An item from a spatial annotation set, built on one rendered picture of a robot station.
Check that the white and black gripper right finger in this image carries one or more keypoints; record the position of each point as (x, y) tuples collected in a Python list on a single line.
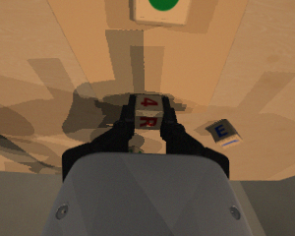
[(179, 142)]

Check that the tan flat mat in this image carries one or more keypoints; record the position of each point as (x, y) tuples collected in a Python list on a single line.
[(121, 57)]

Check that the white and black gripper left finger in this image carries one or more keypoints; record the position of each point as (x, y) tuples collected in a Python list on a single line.
[(114, 140)]

